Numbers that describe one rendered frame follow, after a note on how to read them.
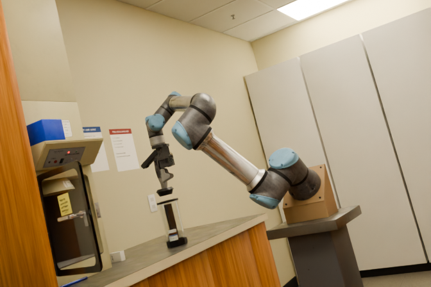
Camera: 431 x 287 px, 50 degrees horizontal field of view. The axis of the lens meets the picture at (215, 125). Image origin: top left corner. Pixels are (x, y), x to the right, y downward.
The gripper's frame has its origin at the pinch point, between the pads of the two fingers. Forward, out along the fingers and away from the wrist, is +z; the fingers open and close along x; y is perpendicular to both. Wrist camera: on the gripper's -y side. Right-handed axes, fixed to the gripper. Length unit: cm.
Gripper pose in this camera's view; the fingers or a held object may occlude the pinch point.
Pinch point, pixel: (163, 184)
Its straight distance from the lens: 232.9
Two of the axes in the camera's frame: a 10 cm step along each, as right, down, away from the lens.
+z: 2.4, 9.6, -1.1
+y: 9.3, -2.6, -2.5
